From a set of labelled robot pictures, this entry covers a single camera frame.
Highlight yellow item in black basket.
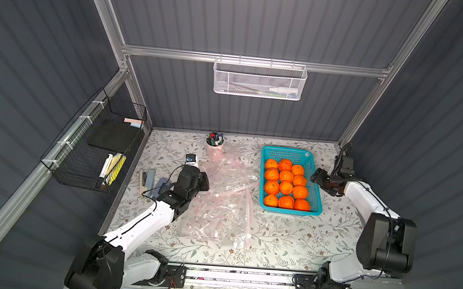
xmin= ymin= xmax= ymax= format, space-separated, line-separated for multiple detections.
xmin=104 ymin=153 xmax=126 ymax=186

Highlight orange fruit taken out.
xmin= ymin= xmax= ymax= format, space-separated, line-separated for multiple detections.
xmin=278 ymin=159 xmax=293 ymax=171

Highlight orange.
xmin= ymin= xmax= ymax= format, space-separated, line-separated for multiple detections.
xmin=264 ymin=159 xmax=278 ymax=170
xmin=264 ymin=168 xmax=280 ymax=182
xmin=263 ymin=179 xmax=280 ymax=196
xmin=292 ymin=176 xmax=307 ymax=187
xmin=279 ymin=170 xmax=294 ymax=182
xmin=278 ymin=195 xmax=295 ymax=210
xmin=291 ymin=164 xmax=305 ymax=176
xmin=280 ymin=180 xmax=294 ymax=196
xmin=292 ymin=185 xmax=309 ymax=200

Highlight black wire wall basket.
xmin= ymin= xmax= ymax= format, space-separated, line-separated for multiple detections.
xmin=41 ymin=89 xmax=148 ymax=193

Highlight black notebook in basket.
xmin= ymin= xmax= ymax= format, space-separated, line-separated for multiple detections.
xmin=88 ymin=120 xmax=140 ymax=153

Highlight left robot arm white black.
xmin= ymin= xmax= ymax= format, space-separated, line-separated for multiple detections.
xmin=64 ymin=165 xmax=209 ymax=289

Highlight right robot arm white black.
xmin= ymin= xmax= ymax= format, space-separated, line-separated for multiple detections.
xmin=310 ymin=142 xmax=417 ymax=289

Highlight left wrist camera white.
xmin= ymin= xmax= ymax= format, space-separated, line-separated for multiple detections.
xmin=184 ymin=153 xmax=199 ymax=168

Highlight pink pen cup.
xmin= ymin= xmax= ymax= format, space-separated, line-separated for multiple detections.
xmin=206 ymin=132 xmax=225 ymax=162

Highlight clear zip-top bag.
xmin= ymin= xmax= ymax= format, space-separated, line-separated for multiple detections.
xmin=174 ymin=189 xmax=253 ymax=248
xmin=202 ymin=145 xmax=259 ymax=197

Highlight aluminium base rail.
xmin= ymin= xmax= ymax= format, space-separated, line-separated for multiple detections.
xmin=100 ymin=254 xmax=404 ymax=289

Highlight teal plastic basket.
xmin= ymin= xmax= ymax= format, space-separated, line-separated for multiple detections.
xmin=259 ymin=146 xmax=323 ymax=217

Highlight white wire mesh basket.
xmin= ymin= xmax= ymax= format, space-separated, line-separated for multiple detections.
xmin=213 ymin=57 xmax=308 ymax=101

